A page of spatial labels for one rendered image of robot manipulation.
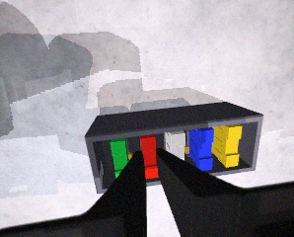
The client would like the red fuse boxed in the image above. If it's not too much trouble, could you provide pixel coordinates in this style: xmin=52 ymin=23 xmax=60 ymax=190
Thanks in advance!
xmin=140 ymin=134 xmax=158 ymax=179

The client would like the white fuse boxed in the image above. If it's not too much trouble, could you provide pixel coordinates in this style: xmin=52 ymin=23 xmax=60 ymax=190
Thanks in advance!
xmin=165 ymin=131 xmax=185 ymax=160

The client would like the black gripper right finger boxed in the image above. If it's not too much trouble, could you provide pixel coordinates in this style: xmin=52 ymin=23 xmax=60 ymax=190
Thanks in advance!
xmin=156 ymin=148 xmax=294 ymax=237

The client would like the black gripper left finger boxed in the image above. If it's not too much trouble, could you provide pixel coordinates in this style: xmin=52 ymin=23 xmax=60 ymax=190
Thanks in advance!
xmin=0 ymin=150 xmax=147 ymax=237

